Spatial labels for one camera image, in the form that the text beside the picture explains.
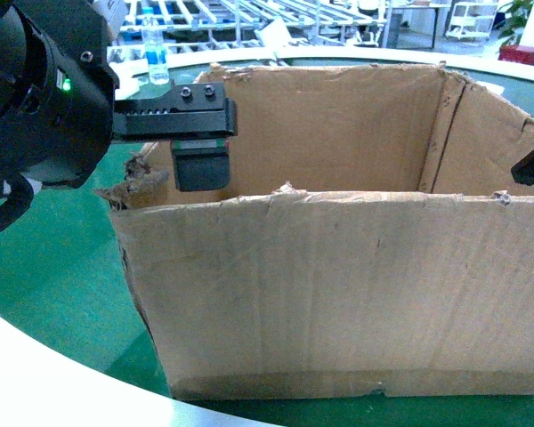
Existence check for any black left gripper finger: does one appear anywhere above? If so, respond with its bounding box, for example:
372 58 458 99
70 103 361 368
170 138 231 192

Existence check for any large cardboard box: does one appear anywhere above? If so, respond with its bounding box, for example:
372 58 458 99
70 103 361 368
99 65 534 400

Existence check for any clear plastic water bottle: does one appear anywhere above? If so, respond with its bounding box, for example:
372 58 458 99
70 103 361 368
142 14 170 85

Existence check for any white foam block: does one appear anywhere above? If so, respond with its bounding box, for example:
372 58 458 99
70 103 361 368
109 60 148 101

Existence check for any red plant pot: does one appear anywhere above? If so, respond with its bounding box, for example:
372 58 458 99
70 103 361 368
498 44 534 66

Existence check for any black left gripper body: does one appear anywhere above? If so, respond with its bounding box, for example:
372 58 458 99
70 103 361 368
0 0 240 199

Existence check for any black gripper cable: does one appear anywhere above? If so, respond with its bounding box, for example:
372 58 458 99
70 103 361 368
0 173 36 242

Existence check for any white utility cart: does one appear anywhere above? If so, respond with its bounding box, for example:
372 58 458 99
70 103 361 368
444 1 498 41

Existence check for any aluminium roller rack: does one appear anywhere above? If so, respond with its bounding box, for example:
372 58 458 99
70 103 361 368
108 1 389 63

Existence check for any white conveyor rim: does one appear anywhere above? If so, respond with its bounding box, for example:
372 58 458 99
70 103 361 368
0 46 534 427

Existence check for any green potted plant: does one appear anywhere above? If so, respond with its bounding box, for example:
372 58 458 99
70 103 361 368
498 0 534 47

